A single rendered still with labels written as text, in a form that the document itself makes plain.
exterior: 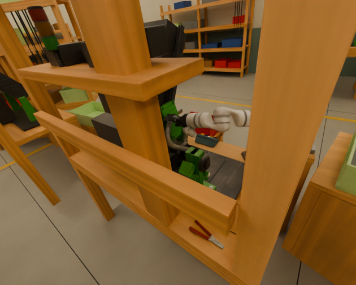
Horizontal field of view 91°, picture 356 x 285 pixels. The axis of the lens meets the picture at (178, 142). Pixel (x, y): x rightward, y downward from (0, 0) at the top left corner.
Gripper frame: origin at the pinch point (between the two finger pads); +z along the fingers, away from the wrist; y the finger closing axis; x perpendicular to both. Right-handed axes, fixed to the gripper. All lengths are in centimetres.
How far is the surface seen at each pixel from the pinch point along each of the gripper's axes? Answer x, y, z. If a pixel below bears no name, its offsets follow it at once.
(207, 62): -354, -357, 281
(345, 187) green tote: 15, -65, -71
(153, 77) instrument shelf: 7, 43, -39
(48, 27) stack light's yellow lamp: -15, 59, 10
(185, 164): 22.1, 6.5, -21.8
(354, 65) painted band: -316, -476, -79
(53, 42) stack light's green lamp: -11, 56, 11
